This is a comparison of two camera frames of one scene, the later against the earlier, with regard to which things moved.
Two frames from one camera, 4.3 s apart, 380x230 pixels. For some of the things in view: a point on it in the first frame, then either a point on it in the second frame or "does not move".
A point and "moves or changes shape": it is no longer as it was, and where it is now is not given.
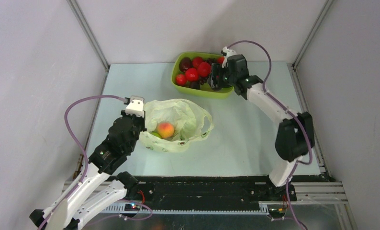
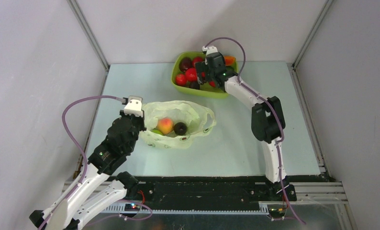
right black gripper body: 224,79 → 202,66
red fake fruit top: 196,61 does not move
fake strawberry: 181,79 does not move
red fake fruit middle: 191,74 does not move
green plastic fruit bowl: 205,90 does not move
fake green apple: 155,134 moves or changes shape
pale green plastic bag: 171,123 does not move
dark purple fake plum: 195,84 → 180,128
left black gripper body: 139,125 does not move
